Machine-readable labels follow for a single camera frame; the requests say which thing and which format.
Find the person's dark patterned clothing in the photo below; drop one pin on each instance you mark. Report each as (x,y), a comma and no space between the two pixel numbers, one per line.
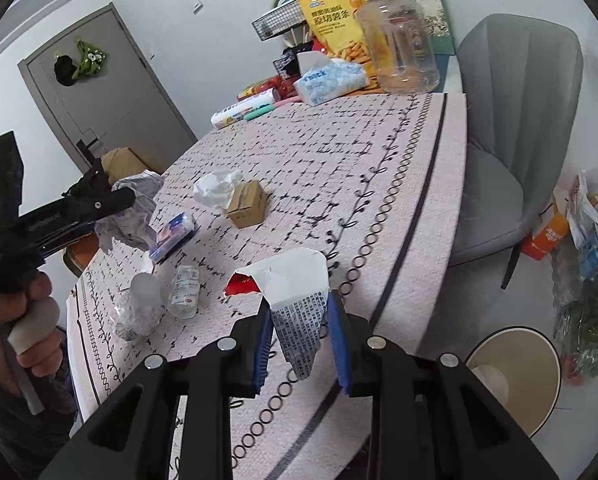
(9,440)

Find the yellow snack bag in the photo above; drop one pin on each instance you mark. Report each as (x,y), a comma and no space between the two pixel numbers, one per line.
(329,15)

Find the blue tissue packet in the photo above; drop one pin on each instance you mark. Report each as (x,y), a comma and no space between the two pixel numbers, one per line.
(171,235)

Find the clear plastic jug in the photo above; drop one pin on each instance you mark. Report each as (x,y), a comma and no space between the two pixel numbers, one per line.
(399,50)

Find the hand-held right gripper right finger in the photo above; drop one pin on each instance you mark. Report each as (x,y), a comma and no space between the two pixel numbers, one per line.
(340,350)

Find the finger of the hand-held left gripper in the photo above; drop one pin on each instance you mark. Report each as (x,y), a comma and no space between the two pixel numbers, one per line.
(110,200)

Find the red snack packets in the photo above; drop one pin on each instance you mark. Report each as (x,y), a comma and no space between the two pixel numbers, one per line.
(264,85)

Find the orange carton box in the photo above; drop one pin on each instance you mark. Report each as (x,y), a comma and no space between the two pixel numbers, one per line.
(546,235)

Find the green marker pen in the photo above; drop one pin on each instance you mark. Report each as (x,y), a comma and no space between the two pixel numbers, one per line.
(259,111)

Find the beige round waste bin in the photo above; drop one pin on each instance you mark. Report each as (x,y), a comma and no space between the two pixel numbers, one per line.
(526,360)

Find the brown chair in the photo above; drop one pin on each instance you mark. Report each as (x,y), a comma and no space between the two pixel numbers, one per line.
(126,160)

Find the white bag roll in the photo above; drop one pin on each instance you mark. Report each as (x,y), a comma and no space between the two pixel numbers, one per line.
(244,109)

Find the small clear plastic packet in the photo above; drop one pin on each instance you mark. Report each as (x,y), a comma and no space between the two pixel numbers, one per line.
(185,290)

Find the patterned white tablecloth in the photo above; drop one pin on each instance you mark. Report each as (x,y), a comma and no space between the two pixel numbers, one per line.
(304,170)

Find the small cardboard box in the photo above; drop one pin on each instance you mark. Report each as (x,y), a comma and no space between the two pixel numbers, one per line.
(249,205)

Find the clear plastic bottle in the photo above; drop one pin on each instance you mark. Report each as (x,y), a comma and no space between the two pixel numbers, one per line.
(141,305)

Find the green hat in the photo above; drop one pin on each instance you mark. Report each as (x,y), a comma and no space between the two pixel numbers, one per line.
(91,57)

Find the blue white tissue pack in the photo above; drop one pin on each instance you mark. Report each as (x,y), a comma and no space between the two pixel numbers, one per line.
(329,82)

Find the bagged green vegetables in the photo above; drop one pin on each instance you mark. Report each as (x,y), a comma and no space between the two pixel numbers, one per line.
(589,325)

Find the patterned plastic bag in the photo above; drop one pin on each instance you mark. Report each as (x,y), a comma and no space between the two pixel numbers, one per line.
(129,227)

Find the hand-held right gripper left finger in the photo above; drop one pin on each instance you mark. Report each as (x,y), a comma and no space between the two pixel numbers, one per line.
(261,355)

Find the grey upholstered chair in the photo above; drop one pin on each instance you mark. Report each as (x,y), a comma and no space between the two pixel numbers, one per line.
(519,110)

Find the white tissue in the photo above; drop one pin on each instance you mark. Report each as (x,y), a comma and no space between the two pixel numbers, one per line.
(214,187)

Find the white plastic bag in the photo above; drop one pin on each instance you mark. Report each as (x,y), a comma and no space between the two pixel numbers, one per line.
(586,225)

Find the green floral box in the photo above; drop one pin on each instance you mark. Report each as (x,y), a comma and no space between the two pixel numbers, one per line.
(429,10)

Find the black cloth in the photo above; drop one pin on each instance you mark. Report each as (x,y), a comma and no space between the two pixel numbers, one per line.
(93,177)

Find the grey door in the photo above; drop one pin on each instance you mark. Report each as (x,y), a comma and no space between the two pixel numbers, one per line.
(119,90)

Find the black hat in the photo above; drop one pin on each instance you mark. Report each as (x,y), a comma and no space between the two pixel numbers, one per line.
(65,70)

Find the white printed wrapper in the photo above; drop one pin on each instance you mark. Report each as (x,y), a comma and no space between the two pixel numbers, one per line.
(294,280)

